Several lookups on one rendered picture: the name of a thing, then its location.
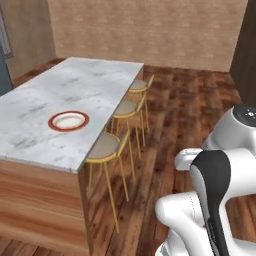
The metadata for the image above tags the white plate with red rim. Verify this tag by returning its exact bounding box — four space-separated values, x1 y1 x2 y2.
47 110 91 133

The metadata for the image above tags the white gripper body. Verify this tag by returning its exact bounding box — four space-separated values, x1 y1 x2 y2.
174 147 204 172

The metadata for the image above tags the yellow stool with tan seat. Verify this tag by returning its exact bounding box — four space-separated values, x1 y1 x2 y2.
109 93 148 161
84 128 137 235
128 74 156 133

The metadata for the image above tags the blue-grey cabinet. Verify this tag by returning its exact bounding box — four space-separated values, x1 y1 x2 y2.
0 49 15 98

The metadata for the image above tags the grey window blind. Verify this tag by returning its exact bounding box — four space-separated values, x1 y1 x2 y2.
0 6 15 60

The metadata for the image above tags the dark brown tall cabinet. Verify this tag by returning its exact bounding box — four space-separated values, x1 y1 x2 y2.
229 0 256 108

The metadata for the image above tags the wooden island with marble top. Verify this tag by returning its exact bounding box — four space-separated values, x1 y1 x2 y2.
0 56 145 256

